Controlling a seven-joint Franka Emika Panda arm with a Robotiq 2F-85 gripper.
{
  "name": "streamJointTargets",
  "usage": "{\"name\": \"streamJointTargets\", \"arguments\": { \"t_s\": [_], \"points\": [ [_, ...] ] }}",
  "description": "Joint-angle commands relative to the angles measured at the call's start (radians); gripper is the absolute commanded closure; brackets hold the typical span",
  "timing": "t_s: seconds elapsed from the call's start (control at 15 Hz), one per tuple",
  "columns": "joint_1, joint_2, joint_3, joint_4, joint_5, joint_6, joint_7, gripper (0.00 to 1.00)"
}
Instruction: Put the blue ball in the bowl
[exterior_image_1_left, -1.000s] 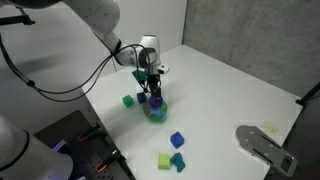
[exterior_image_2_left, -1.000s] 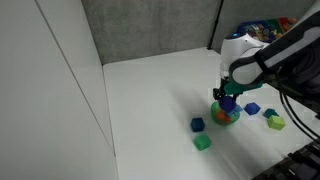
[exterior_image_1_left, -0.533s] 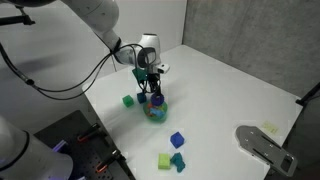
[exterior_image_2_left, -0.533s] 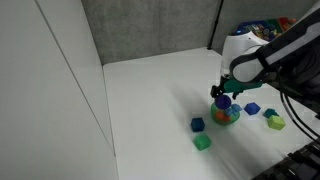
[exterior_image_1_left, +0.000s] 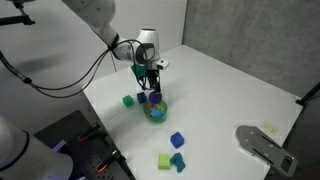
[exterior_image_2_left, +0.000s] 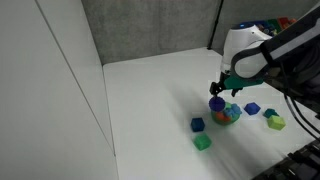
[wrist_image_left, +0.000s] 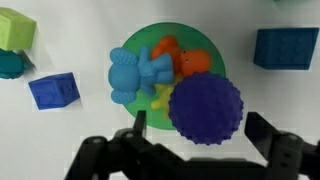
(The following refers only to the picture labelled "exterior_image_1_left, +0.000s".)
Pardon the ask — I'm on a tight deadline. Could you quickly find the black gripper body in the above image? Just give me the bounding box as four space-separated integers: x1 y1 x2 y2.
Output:
146 68 162 86

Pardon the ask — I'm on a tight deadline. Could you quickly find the green bowl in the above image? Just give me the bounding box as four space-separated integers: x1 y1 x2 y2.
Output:
142 99 169 123

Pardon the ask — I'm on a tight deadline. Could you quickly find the light blue toy piece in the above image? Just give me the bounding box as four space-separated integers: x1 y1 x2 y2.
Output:
148 107 165 119

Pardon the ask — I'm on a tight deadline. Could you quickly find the green cube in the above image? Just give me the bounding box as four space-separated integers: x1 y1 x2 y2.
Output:
122 95 135 108

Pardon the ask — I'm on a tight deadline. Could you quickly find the bright blue cube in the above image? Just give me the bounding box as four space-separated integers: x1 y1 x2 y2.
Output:
169 131 186 150

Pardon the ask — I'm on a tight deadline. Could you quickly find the lime green block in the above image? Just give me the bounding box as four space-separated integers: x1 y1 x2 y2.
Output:
157 152 172 171

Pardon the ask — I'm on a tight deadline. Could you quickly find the black orange clamp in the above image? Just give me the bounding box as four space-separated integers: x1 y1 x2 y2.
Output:
95 149 122 174
77 123 102 144

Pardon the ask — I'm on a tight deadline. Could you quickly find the teal toy figure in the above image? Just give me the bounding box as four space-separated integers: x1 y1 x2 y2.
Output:
170 152 187 174

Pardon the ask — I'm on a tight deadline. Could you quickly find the black perforated board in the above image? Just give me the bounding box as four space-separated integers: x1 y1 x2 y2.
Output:
33 110 137 180

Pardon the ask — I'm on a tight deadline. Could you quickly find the grey metal plate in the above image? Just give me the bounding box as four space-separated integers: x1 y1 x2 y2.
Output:
235 125 299 178

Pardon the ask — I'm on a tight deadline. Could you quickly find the black mounting bar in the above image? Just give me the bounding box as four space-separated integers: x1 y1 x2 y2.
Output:
0 0 36 27

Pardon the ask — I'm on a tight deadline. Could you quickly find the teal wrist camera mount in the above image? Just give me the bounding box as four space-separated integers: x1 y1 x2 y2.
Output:
130 63 148 80

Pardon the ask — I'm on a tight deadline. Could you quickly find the black cable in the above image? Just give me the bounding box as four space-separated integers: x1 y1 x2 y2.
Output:
0 39 149 99

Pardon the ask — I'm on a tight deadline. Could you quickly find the black camera stand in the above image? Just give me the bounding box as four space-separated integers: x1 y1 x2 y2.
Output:
295 81 320 108

